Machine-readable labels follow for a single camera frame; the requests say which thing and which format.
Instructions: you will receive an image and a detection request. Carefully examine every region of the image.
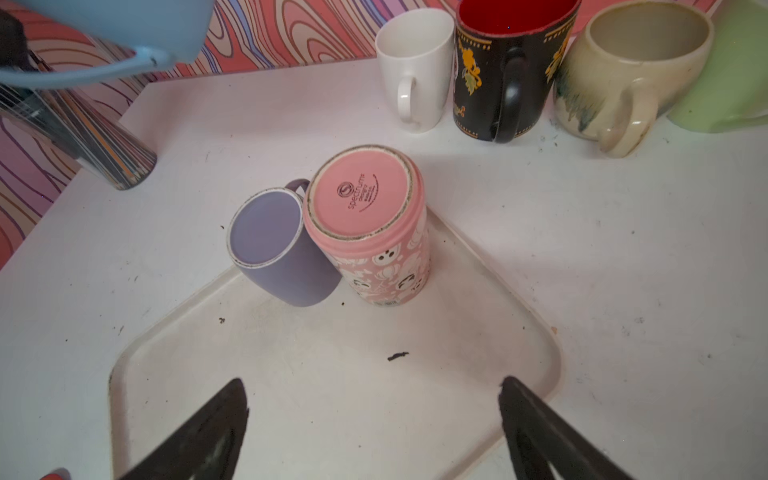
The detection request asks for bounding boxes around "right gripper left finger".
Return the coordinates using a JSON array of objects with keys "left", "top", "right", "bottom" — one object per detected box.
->
[{"left": 123, "top": 378, "right": 249, "bottom": 480}]

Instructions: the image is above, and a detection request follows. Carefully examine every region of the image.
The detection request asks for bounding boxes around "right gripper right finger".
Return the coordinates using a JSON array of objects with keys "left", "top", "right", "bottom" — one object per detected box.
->
[{"left": 498, "top": 376, "right": 631, "bottom": 480}]

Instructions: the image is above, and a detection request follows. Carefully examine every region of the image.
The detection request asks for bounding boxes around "black mug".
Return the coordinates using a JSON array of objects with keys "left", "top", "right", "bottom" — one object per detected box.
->
[{"left": 453, "top": 0, "right": 581, "bottom": 143}]

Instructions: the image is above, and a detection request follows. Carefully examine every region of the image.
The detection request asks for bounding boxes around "cream round mug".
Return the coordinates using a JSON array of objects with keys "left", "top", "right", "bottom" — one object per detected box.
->
[{"left": 553, "top": 1, "right": 714, "bottom": 158}]

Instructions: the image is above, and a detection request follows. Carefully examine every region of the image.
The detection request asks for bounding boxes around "light green mug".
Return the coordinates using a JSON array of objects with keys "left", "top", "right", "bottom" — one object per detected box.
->
[{"left": 668, "top": 0, "right": 767, "bottom": 133}]

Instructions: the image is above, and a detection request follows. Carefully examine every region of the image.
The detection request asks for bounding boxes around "white mug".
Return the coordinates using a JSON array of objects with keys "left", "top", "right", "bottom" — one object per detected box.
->
[{"left": 375, "top": 8, "right": 455, "bottom": 133}]

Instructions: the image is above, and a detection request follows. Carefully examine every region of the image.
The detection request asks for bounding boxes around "light blue mug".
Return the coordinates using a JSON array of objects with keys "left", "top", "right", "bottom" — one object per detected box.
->
[{"left": 1, "top": 0, "right": 214, "bottom": 89}]

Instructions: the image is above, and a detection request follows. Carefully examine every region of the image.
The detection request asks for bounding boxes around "purple mug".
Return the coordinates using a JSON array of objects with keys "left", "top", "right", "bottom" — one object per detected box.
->
[{"left": 227, "top": 179, "right": 341, "bottom": 307}]

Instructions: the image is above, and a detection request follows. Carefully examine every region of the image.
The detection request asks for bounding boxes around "pink patterned mug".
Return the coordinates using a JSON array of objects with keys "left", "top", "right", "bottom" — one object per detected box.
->
[{"left": 303, "top": 145, "right": 431, "bottom": 307}]

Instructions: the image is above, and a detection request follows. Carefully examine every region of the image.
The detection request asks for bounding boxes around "beige plastic tray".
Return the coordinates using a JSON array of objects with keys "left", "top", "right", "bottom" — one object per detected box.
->
[{"left": 109, "top": 214, "right": 563, "bottom": 479}]

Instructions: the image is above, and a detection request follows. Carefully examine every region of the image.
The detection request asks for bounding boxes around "metal pen holder cup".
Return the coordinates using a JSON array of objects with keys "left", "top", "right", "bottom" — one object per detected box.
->
[{"left": 1, "top": 85, "right": 157, "bottom": 191}]

